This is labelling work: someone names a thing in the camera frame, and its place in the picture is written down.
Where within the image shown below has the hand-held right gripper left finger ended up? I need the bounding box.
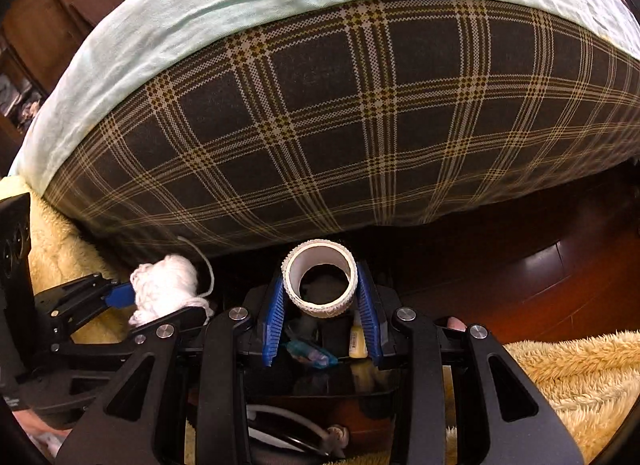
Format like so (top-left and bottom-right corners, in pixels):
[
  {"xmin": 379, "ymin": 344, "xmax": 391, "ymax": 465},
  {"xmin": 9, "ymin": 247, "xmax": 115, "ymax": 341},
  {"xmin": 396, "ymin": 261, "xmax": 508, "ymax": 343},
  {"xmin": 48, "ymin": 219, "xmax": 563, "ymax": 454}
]
[{"xmin": 55, "ymin": 275, "xmax": 288, "ymax": 465}]

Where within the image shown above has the white yarn ball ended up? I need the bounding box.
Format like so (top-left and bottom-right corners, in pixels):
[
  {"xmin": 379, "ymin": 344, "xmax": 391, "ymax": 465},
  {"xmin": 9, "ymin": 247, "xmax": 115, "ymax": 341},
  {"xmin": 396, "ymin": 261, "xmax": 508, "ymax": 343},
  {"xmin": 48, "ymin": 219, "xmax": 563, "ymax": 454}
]
[{"xmin": 128, "ymin": 237, "xmax": 216, "ymax": 329}]

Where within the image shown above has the plaid mattress cover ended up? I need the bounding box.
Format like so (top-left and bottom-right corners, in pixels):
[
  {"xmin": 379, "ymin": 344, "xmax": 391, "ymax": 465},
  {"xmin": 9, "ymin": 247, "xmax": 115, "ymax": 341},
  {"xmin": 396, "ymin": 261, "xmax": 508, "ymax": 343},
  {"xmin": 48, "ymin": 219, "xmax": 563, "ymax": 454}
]
[{"xmin": 42, "ymin": 0, "xmax": 640, "ymax": 258}]

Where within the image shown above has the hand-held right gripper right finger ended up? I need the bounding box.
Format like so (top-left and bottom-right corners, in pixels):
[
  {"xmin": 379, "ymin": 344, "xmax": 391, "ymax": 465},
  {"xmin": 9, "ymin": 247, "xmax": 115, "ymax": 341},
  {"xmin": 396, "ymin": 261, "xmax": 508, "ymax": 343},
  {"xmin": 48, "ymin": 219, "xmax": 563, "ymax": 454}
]
[{"xmin": 355, "ymin": 262, "xmax": 586, "ymax": 465}]

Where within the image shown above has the wooden cabinet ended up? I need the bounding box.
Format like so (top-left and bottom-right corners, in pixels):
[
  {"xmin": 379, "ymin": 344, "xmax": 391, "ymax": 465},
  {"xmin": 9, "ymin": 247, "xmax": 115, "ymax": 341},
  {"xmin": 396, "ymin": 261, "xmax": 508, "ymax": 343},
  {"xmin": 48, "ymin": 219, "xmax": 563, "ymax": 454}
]
[{"xmin": 0, "ymin": 0, "xmax": 138, "ymax": 176}]

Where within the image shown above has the blue packet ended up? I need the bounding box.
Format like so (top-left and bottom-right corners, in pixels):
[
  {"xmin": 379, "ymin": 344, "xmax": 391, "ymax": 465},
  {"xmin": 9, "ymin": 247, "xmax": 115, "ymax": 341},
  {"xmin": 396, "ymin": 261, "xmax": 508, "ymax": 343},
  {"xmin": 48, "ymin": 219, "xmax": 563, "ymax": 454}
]
[{"xmin": 287, "ymin": 339, "xmax": 339, "ymax": 372}]

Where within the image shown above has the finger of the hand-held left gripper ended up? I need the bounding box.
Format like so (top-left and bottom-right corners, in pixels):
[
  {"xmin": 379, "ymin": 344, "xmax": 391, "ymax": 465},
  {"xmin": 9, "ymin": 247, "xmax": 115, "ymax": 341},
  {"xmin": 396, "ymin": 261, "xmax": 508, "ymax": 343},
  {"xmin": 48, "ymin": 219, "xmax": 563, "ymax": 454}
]
[
  {"xmin": 50, "ymin": 307, "xmax": 213, "ymax": 359},
  {"xmin": 34, "ymin": 272, "xmax": 137, "ymax": 334}
]

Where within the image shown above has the black bin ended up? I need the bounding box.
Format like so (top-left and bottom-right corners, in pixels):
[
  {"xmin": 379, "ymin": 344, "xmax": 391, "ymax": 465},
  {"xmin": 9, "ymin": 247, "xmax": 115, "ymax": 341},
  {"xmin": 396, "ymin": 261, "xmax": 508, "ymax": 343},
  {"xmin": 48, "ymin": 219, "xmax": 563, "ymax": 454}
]
[{"xmin": 242, "ymin": 287, "xmax": 408, "ymax": 398}]

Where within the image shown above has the white tape roll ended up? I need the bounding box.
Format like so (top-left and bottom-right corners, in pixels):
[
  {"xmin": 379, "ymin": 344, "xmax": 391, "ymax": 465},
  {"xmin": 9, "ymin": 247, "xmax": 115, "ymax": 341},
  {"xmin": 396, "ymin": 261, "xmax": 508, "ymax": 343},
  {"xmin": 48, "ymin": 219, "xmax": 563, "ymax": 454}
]
[{"xmin": 282, "ymin": 240, "xmax": 359, "ymax": 319}]

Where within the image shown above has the shelf clutter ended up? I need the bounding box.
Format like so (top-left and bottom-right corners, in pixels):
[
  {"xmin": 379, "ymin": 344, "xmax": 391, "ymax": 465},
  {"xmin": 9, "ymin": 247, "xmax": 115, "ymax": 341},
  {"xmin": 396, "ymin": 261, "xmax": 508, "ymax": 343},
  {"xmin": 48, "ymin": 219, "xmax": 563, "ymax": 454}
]
[{"xmin": 0, "ymin": 67, "xmax": 45, "ymax": 128}]

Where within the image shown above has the yellow fluffy rug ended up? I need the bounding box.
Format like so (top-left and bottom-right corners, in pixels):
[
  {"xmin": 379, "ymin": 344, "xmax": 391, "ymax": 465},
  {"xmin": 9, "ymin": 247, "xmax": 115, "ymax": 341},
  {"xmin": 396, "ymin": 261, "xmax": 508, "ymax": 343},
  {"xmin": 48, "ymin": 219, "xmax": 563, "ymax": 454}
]
[{"xmin": 0, "ymin": 175, "xmax": 640, "ymax": 465}]

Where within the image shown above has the white cable with plug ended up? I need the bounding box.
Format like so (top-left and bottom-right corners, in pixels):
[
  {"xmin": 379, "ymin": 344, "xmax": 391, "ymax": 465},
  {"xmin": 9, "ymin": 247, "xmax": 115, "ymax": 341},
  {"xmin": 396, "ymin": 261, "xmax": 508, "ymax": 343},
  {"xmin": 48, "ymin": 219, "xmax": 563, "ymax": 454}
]
[{"xmin": 247, "ymin": 405, "xmax": 352, "ymax": 457}]

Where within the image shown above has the yellow tube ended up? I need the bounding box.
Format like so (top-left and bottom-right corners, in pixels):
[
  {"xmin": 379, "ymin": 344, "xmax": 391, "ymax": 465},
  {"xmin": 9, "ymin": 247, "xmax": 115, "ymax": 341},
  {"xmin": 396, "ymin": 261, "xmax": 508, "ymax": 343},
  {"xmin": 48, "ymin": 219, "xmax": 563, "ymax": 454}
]
[{"xmin": 348, "ymin": 324, "xmax": 371, "ymax": 359}]

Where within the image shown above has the person's left forearm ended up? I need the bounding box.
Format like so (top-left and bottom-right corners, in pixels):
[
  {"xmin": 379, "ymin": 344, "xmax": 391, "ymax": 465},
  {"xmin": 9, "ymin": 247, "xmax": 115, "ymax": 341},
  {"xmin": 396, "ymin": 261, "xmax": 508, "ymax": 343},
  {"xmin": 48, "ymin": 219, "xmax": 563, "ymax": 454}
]
[{"xmin": 14, "ymin": 407, "xmax": 67, "ymax": 461}]

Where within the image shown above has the black curved object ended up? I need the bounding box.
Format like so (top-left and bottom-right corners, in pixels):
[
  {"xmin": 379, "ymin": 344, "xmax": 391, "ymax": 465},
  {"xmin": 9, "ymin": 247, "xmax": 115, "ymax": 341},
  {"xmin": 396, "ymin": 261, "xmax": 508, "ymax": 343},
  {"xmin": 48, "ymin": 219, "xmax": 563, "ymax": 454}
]
[{"xmin": 247, "ymin": 422, "xmax": 347, "ymax": 462}]

